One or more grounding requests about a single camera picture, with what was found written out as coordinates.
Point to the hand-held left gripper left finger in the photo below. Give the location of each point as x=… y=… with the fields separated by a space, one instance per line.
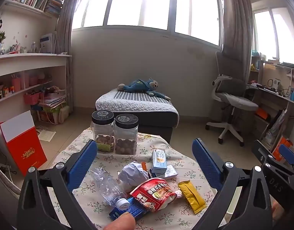
x=82 y=164

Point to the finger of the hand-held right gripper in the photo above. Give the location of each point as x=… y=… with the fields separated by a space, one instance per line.
x=259 y=146
x=287 y=154

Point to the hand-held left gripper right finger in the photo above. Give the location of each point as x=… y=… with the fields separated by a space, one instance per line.
x=206 y=164

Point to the crushed clear plastic bottle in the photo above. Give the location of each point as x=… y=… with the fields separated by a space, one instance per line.
x=106 y=186

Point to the white paper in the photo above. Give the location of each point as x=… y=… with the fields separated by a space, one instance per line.
x=132 y=176

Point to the red instant noodle cup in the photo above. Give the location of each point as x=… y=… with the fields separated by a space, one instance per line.
x=151 y=194

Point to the blue cardboard box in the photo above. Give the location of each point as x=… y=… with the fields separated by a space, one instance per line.
x=132 y=210

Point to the person's right hand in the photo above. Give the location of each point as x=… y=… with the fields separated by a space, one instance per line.
x=277 y=209

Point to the floral tablecloth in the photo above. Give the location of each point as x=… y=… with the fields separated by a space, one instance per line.
x=70 y=148

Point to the silver foil bag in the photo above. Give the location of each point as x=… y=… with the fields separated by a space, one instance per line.
x=276 y=127

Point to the orange flat box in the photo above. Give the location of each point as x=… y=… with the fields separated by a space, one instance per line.
x=261 y=113

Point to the yellow snack packet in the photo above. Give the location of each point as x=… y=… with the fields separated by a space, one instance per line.
x=191 y=196

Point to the clear jar with black lid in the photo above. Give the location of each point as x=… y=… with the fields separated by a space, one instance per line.
x=102 y=134
x=126 y=136

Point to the small white flat box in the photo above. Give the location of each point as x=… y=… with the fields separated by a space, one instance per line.
x=171 y=172

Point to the loose papers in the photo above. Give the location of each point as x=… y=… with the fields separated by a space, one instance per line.
x=46 y=135

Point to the light blue milk carton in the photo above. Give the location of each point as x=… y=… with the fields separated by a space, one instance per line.
x=159 y=160

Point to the grey office chair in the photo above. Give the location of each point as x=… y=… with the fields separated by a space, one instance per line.
x=235 y=100

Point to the red and white box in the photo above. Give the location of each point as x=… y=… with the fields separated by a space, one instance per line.
x=25 y=148

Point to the dark grey ottoman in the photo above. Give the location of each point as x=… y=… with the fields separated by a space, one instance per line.
x=156 y=129

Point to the small orange wrapper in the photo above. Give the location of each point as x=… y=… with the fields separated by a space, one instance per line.
x=144 y=165

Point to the white desk device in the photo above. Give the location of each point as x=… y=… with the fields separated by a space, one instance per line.
x=274 y=83

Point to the stack of papers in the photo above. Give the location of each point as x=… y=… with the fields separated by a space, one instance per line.
x=52 y=101

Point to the wooden desk with shelves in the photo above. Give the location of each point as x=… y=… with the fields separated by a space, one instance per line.
x=269 y=76

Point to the grey quilted striped mat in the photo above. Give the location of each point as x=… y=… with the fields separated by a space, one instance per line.
x=132 y=105

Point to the pink plastic basket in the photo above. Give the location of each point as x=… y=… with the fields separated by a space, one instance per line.
x=32 y=98

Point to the blue monkey plush toy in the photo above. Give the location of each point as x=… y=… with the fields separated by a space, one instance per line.
x=139 y=86

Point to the narrow side window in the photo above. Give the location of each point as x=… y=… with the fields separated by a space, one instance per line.
x=276 y=33

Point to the white shelf unit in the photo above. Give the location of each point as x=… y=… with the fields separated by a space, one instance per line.
x=29 y=61

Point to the grey curtain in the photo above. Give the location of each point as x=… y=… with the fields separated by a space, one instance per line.
x=65 y=28
x=235 y=16

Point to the small green plant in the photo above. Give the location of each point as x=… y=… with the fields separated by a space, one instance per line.
x=1 y=37

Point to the large window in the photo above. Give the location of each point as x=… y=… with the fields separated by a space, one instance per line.
x=142 y=2

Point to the white wall shelf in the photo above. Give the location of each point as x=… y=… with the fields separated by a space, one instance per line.
x=25 y=8

